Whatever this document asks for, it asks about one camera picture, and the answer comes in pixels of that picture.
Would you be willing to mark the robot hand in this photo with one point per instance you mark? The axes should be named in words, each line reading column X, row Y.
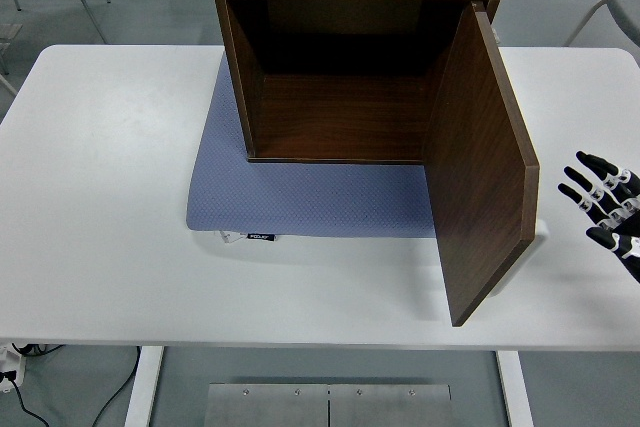
column 625, row 227

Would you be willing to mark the brown wooden cabinet door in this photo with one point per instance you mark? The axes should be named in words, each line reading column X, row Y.
column 475, row 172

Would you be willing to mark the white table leg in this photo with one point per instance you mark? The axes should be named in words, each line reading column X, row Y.
column 515, row 392
column 142, row 387

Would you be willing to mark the blue-grey textured mat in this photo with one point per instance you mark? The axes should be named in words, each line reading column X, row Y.
column 300, row 197

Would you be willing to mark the black mat label tag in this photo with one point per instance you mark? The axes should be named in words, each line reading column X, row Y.
column 262, row 236

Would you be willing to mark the grey metal plate with screws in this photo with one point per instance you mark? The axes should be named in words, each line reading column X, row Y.
column 270, row 407

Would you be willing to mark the white power strip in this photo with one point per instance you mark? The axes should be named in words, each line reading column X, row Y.
column 12, row 364

